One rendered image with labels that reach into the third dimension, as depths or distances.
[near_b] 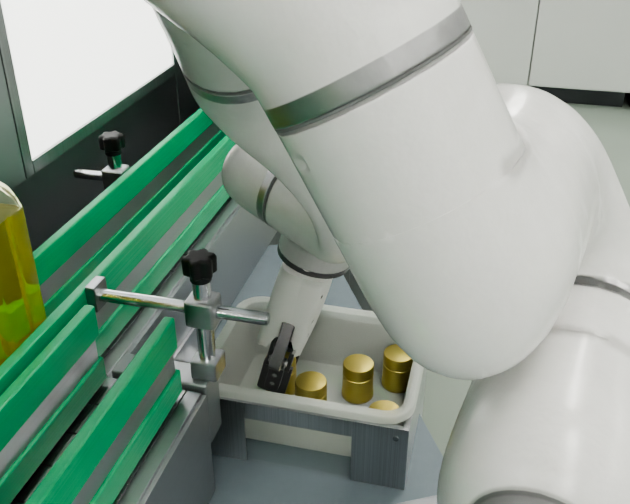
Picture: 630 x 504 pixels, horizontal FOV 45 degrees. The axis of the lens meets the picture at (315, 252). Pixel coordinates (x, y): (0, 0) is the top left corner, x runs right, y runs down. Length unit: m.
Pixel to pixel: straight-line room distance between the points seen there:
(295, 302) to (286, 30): 0.50
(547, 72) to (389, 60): 4.01
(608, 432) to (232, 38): 0.21
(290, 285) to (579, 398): 0.44
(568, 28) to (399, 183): 3.96
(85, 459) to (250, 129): 0.25
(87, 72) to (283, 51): 0.76
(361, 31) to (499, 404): 0.17
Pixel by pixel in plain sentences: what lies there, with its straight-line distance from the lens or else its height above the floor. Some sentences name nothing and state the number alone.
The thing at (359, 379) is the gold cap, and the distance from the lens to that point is 0.83.
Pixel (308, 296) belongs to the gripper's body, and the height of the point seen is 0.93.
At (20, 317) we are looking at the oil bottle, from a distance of 0.66.
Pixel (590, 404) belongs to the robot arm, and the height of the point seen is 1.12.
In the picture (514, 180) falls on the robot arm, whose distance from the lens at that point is 0.29.
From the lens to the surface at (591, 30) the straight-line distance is 4.23.
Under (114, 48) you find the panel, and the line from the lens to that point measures 1.08.
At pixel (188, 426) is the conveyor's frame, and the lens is 0.68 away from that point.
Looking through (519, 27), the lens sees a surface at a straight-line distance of 4.21.
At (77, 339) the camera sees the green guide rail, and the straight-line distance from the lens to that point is 0.67.
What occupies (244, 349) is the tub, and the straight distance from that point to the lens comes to 0.89.
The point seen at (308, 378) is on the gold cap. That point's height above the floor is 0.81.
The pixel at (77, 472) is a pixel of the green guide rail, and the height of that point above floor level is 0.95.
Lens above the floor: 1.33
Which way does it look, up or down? 30 degrees down
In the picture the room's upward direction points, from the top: straight up
